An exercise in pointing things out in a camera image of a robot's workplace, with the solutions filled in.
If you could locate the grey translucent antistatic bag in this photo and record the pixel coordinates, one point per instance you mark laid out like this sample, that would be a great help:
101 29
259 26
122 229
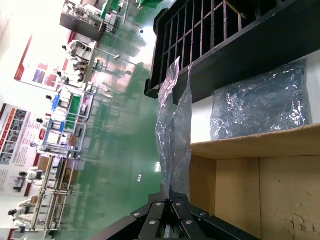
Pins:
262 107
166 112

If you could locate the red and white poster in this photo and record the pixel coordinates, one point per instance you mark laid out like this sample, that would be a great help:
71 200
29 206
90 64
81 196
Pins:
12 180

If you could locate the aluminium workstation with green bins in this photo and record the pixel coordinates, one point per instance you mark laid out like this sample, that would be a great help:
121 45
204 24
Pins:
75 105

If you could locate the poster with red purple pictures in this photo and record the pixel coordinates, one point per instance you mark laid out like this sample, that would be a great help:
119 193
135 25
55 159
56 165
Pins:
40 75

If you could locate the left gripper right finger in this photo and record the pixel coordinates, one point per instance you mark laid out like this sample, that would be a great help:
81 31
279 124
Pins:
190 220

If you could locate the metal rack with cartons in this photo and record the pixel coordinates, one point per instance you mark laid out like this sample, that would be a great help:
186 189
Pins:
47 180

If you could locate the black slotted plastic container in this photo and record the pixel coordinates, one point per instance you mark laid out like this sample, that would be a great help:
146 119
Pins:
250 50

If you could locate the dark brown cabinet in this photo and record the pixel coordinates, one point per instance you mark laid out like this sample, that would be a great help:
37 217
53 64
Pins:
80 27

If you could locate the poster with photo grid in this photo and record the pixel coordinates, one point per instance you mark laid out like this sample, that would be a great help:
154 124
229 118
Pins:
15 135

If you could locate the white humanoid robot black head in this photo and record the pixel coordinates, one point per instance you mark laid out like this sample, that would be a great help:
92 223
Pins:
39 120
33 176
48 96
77 48
23 212
72 77

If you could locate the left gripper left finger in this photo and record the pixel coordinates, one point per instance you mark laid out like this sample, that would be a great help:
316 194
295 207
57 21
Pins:
152 212

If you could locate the open brown cardboard box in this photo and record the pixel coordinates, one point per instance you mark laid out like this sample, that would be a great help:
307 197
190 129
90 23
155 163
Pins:
250 190

